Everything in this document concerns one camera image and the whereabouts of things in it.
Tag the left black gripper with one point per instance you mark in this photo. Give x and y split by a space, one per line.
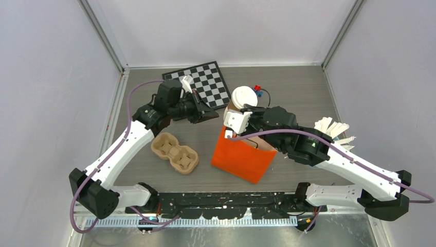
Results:
206 113

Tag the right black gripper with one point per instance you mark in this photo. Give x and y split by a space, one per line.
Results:
256 111

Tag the orange paper bag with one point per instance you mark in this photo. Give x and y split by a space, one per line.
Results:
240 159

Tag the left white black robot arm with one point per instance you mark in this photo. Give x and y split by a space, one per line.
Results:
93 187

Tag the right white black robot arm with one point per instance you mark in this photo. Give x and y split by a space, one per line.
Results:
378 192

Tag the black white chessboard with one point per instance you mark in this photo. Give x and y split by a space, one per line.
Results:
208 81

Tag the white paper-wrapped straws bundle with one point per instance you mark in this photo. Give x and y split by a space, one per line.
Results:
334 129

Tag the brown pulp cup carrier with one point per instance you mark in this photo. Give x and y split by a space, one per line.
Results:
181 157

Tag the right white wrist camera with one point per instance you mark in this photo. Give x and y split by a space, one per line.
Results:
235 122

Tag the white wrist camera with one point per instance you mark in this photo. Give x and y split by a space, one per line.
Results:
186 83
235 122

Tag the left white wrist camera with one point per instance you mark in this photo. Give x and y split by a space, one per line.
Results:
186 83

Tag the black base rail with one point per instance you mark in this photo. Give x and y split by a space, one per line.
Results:
224 205

